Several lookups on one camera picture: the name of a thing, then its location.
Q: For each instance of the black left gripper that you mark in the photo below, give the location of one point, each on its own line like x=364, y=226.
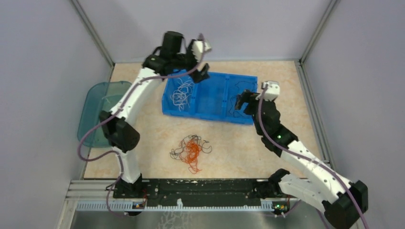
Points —
x=198, y=76

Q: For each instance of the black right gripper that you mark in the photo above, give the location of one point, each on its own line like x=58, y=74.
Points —
x=248, y=97

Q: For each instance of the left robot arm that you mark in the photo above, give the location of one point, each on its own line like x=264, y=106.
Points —
x=165, y=62

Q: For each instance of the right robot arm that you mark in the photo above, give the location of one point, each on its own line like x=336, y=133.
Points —
x=341, y=201

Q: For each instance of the blue plastic compartment bin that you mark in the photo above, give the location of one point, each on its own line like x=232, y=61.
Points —
x=212, y=99

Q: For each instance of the teal plastic basin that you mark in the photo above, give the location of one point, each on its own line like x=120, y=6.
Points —
x=101, y=97

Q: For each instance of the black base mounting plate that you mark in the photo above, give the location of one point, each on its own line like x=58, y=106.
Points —
x=237, y=192

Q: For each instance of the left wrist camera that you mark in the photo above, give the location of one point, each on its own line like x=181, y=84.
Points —
x=199, y=48

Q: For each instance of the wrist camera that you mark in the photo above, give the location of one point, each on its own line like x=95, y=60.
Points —
x=199, y=48
x=272, y=90

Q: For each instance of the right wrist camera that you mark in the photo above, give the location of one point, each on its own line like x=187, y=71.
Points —
x=272, y=90

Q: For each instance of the aluminium frame rail right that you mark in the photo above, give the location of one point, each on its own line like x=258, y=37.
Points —
x=300, y=64

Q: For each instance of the aluminium frame rail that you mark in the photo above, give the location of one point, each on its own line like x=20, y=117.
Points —
x=300, y=64
x=92, y=31

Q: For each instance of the aluminium frame rail left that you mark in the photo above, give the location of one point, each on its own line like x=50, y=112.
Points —
x=92, y=31

